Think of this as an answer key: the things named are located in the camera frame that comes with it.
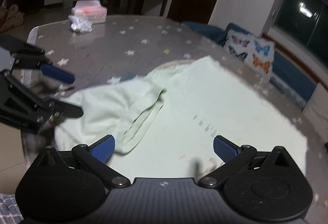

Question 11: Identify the pale green t-shirt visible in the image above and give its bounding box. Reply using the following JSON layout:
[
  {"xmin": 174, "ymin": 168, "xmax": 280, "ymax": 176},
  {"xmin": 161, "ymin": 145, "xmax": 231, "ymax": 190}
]
[{"xmin": 55, "ymin": 57, "xmax": 308, "ymax": 180}]

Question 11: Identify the butterfly print cushion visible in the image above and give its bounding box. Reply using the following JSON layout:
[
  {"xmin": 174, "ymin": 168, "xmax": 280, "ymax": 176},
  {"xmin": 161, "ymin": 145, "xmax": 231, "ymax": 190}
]
[{"xmin": 223, "ymin": 29, "xmax": 275, "ymax": 80}]

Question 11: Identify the round induction cooktop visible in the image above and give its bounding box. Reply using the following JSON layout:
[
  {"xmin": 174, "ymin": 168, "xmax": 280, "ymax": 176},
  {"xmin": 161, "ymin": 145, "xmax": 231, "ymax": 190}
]
[{"xmin": 151, "ymin": 59, "xmax": 195, "ymax": 73}]

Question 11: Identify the blue bench sofa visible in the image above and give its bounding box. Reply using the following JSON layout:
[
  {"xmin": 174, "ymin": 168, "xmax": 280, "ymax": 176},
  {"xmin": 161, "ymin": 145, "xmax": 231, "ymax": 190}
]
[{"xmin": 182, "ymin": 21, "xmax": 327, "ymax": 108}]

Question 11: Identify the dark window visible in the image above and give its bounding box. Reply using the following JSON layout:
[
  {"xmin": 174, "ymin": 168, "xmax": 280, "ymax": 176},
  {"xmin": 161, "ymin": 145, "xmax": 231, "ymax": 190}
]
[{"xmin": 275, "ymin": 0, "xmax": 327, "ymax": 65}]

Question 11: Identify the crumpled white tissue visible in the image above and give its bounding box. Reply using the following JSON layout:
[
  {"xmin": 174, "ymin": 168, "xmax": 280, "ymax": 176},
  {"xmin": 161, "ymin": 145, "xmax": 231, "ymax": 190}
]
[{"xmin": 68, "ymin": 15, "xmax": 92, "ymax": 33}]

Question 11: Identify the beige cushion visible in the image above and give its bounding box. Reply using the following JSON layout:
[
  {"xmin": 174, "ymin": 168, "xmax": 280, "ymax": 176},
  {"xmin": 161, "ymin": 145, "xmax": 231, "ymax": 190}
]
[{"xmin": 302, "ymin": 83, "xmax": 328, "ymax": 136}]

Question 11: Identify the pink tissue box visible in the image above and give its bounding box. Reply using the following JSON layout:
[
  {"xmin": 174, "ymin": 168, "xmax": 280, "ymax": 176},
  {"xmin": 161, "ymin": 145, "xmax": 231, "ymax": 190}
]
[{"xmin": 71, "ymin": 0, "xmax": 107, "ymax": 24}]

